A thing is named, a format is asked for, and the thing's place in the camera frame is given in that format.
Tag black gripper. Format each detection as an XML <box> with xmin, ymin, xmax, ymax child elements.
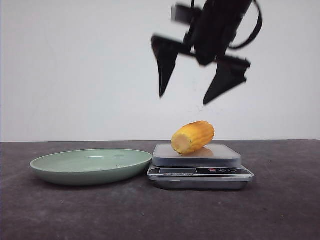
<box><xmin>151</xmin><ymin>0</ymin><xmax>252</xmax><ymax>105</ymax></box>

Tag green oval plate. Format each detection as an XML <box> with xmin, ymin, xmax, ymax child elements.
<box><xmin>30</xmin><ymin>148</ymin><xmax>153</xmax><ymax>186</ymax></box>

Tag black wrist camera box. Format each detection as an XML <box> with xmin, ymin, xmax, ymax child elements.
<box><xmin>170</xmin><ymin>3</ymin><xmax>202</xmax><ymax>25</ymax></box>

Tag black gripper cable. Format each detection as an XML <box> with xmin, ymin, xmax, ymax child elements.
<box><xmin>229</xmin><ymin>0</ymin><xmax>263</xmax><ymax>50</ymax></box>

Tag yellow corn cob piece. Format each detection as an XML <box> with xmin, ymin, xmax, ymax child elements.
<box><xmin>171</xmin><ymin>120</ymin><xmax>215</xmax><ymax>155</ymax></box>

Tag silver digital kitchen scale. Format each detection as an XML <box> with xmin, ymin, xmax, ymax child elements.
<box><xmin>147</xmin><ymin>143</ymin><xmax>254</xmax><ymax>190</ymax></box>

